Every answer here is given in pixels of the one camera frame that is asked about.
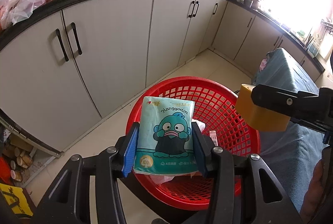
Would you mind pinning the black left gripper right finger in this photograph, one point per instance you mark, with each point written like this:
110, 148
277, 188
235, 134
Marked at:
244, 185

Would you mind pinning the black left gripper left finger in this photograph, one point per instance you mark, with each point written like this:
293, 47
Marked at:
67, 198

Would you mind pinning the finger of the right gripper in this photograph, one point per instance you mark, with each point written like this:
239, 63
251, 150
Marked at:
279, 100

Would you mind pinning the yellow round container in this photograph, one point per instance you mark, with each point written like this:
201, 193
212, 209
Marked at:
256, 117

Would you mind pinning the teal cartoon tissue pack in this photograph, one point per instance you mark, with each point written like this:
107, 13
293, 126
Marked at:
165, 140

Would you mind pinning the red torn snack bag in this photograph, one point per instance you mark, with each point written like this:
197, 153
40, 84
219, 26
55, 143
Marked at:
160, 179

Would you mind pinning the white kitchen base cabinets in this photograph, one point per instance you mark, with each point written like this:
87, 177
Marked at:
74, 62

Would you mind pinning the person's right hand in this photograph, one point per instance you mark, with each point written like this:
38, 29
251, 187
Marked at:
313, 194

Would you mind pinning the red plastic mesh basket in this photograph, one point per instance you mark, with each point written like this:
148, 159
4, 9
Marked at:
215, 107

